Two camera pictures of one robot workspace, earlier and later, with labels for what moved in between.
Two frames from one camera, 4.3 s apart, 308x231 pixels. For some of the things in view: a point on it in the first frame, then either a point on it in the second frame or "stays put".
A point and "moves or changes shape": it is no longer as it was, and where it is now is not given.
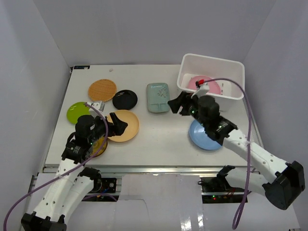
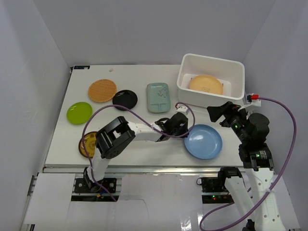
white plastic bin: x=229 y=74 stays put
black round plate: x=125 y=99 stays put
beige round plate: x=132 y=128 → x=207 y=83
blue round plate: x=198 y=136 moves or changes shape
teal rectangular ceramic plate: x=158 y=97 stays put
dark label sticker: x=81 y=67 stays put
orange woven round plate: x=102 y=90 stays put
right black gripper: x=184 y=99 → x=228 y=109
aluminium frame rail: x=54 y=169 stays put
